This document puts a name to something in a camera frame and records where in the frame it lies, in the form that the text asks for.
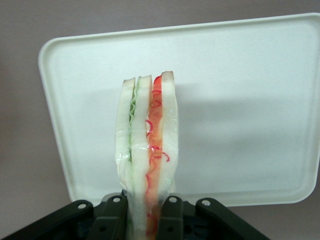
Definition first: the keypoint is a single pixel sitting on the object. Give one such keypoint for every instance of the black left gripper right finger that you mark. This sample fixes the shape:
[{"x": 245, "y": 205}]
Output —
[{"x": 171, "y": 225}]

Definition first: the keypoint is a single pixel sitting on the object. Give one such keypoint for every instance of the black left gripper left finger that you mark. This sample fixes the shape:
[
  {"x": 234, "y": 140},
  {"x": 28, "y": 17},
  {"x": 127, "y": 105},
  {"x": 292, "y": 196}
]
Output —
[{"x": 112, "y": 225}]

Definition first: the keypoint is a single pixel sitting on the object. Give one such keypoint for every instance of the triangular sandwich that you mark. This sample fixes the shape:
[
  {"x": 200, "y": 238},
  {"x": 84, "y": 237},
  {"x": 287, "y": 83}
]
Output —
[{"x": 140, "y": 125}]

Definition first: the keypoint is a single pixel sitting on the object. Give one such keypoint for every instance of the cream plastic tray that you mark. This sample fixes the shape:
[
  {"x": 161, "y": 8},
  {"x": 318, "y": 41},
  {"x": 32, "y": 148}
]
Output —
[{"x": 225, "y": 75}]

